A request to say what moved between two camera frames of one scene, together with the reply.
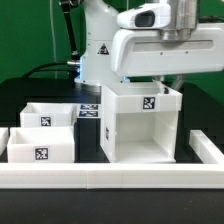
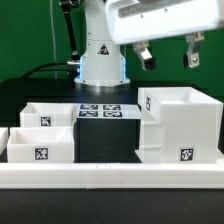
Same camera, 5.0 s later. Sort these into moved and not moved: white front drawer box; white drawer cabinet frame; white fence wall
Moved: white drawer cabinet frame
Not moved: white fence wall; white front drawer box
